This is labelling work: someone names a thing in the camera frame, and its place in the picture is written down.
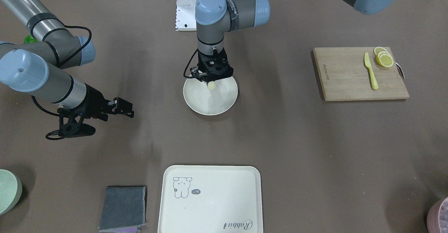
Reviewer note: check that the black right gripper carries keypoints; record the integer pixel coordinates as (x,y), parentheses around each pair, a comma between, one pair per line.
(93,102)

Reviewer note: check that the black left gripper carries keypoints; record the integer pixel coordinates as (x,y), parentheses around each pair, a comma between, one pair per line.
(200,74)

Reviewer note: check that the white bun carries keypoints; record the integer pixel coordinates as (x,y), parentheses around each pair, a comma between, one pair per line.
(211,85)

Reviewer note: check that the cream round plate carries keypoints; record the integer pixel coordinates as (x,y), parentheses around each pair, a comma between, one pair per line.
(210,102)

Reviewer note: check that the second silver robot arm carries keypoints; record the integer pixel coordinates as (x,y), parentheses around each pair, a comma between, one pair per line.
(216,17)

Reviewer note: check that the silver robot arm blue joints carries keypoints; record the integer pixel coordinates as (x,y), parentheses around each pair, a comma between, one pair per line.
(38,68)

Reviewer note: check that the cream rabbit tray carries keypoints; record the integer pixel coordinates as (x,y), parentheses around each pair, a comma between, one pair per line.
(211,199)

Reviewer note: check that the grey folded cloth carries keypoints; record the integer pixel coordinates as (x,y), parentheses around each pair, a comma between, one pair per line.
(124,209)

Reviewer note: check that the green lime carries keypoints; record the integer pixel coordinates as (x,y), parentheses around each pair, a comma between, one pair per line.
(29,39)

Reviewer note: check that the mint green bowl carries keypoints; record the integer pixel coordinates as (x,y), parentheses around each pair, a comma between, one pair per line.
(10,190)

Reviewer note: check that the wooden cutting board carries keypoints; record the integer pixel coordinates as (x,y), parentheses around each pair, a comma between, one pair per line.
(343,76)

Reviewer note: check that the yellow plastic knife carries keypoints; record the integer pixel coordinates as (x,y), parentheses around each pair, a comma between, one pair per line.
(368,66)

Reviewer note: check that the lemon slices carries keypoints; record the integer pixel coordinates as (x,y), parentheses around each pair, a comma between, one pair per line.
(383,57)

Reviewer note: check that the pink bowl with ice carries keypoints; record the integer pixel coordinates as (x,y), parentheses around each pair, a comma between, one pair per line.
(437,217)

